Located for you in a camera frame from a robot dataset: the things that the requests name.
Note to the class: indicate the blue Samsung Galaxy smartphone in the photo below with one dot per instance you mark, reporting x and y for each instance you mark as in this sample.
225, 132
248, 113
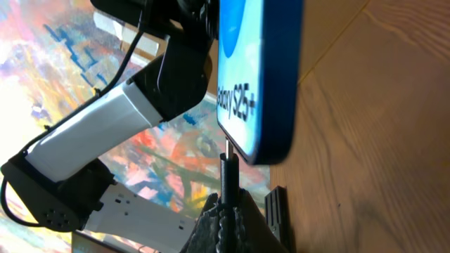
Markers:
258, 67

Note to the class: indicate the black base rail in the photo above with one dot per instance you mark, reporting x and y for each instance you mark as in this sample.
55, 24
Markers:
277, 216

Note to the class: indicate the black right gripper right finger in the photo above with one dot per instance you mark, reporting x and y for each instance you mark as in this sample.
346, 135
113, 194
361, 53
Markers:
250, 230

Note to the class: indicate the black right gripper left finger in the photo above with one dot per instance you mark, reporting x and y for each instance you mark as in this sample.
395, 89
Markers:
207, 235

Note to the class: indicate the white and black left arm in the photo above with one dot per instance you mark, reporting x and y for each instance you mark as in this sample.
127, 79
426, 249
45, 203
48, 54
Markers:
59, 175

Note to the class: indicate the colourful abstract painting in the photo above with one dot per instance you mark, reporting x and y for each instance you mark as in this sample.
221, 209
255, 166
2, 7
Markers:
55, 55

